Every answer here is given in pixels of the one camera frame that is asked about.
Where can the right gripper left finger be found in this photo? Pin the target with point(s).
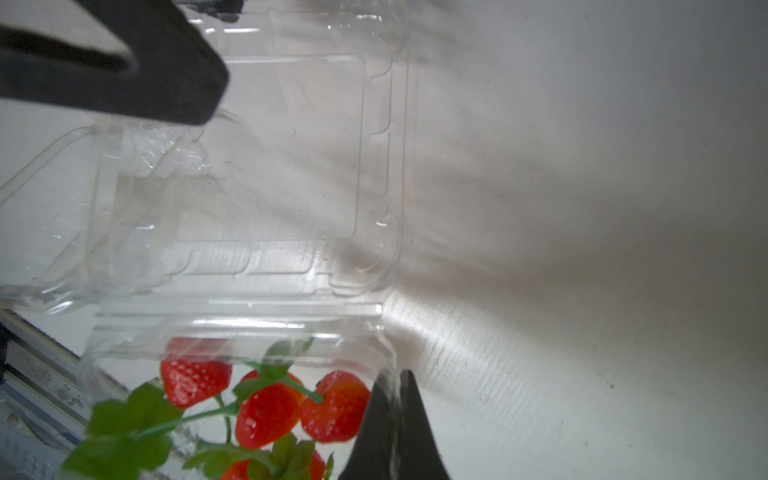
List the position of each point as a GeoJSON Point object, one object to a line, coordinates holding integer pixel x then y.
{"type": "Point", "coordinates": [372, 454]}

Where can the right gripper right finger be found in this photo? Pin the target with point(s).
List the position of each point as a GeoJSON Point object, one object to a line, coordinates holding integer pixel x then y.
{"type": "Point", "coordinates": [419, 458]}

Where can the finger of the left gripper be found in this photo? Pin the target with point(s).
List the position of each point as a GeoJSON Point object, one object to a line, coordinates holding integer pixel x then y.
{"type": "Point", "coordinates": [170, 73]}

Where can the clear clamshell container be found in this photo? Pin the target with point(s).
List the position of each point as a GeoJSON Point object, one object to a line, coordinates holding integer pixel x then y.
{"type": "Point", "coordinates": [279, 219]}

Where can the strawberries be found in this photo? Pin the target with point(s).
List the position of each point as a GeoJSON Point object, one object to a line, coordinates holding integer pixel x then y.
{"type": "Point", "coordinates": [204, 416]}

